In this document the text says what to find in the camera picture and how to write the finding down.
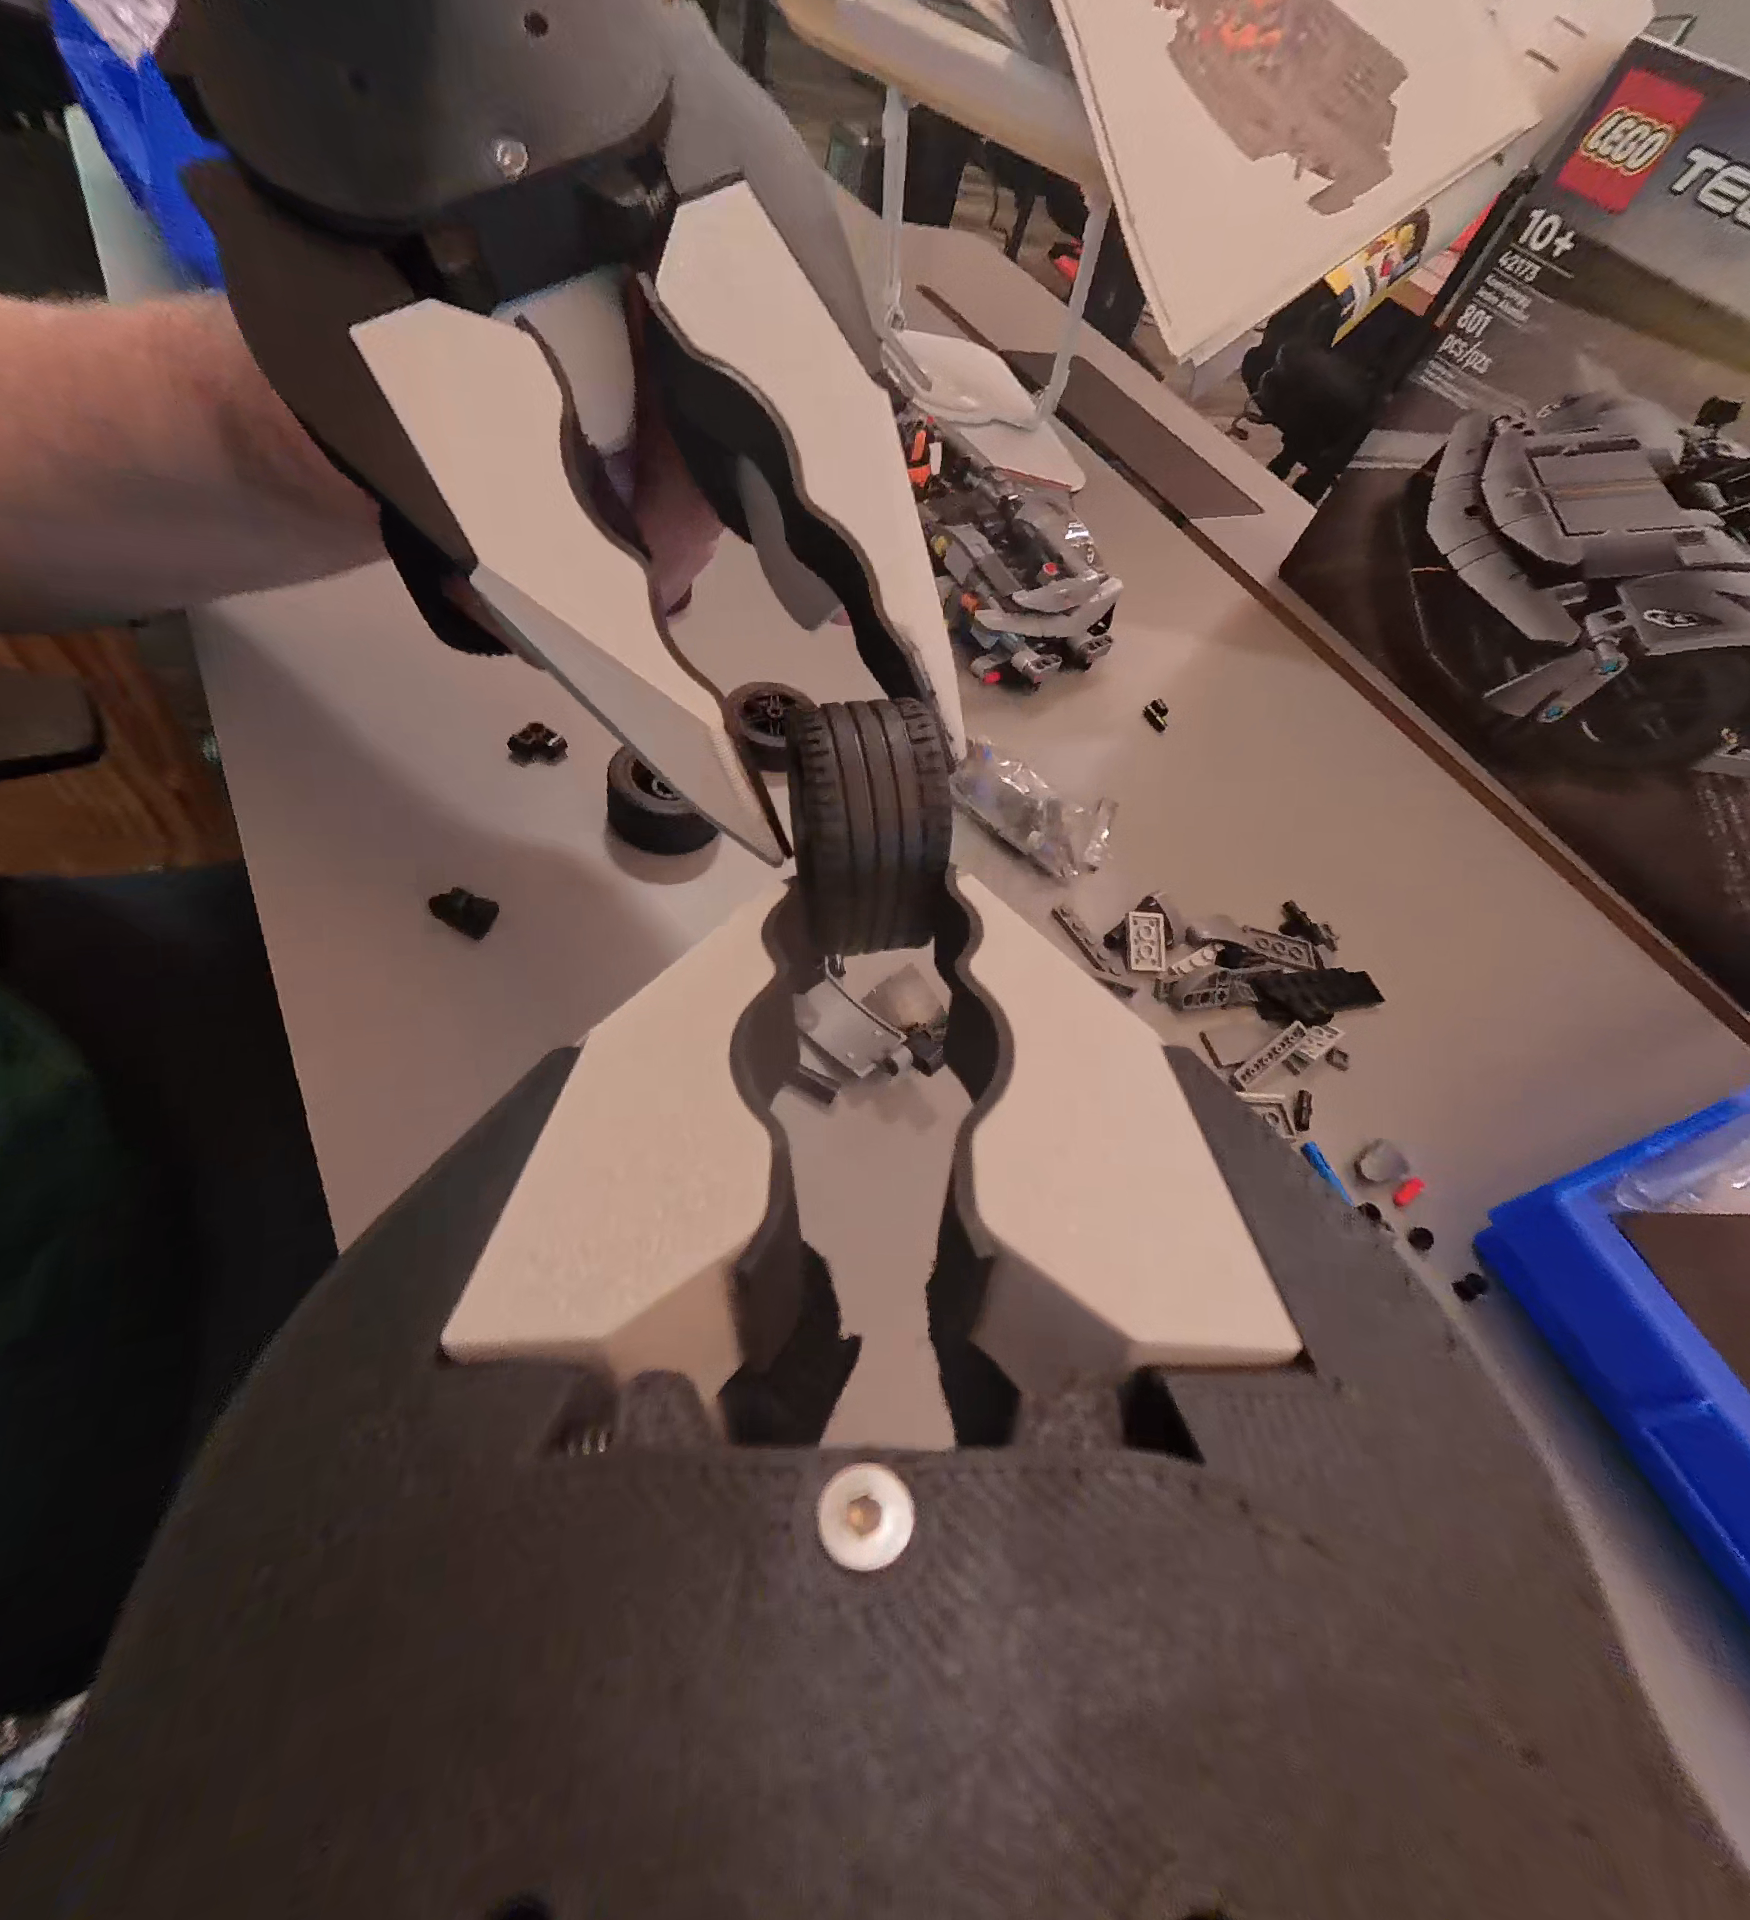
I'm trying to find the black spoked toy wheel rim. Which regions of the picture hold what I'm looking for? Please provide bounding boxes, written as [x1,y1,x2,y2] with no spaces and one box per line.
[725,683,807,773]

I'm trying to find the blue plastic bin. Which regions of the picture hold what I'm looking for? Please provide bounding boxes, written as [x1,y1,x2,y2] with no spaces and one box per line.
[50,0,232,289]
[1475,1035,1750,1698]

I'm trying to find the clear plastic bags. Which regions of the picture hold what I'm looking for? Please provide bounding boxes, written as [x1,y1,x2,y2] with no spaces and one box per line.
[1617,1087,1750,1308]

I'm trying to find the grey plate brick assembly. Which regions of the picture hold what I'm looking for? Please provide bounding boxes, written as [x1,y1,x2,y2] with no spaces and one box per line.
[788,960,953,1105]

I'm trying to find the black rubber toy tire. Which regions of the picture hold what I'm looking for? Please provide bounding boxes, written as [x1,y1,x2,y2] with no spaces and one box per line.
[604,745,723,859]
[788,697,962,959]

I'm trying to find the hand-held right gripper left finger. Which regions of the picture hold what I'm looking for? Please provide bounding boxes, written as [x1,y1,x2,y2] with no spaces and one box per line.
[441,885,818,1420]

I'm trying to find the grey toy car model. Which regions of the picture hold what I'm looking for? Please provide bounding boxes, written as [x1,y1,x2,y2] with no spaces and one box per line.
[896,404,1130,692]

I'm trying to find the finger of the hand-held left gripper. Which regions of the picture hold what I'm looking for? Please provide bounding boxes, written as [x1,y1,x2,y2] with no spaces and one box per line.
[655,187,971,777]
[353,301,790,870]

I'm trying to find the white book stand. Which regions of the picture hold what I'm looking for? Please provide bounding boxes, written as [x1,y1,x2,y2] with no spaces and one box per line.
[776,0,1119,491]

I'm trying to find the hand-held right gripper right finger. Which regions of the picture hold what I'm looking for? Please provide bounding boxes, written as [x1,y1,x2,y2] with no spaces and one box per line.
[946,876,1304,1425]

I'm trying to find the open building manual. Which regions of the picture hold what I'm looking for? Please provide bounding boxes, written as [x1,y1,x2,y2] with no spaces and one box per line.
[1047,0,1658,363]

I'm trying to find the dark box with car picture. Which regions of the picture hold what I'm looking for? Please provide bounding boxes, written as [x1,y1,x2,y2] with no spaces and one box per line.
[1276,30,1750,1015]

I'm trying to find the pile of grey toy bricks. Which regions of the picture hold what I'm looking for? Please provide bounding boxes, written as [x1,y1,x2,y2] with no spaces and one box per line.
[1050,892,1388,1129]

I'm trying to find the clear bag of small parts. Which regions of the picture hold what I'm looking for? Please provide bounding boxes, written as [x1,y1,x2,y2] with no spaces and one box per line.
[953,739,1121,881]

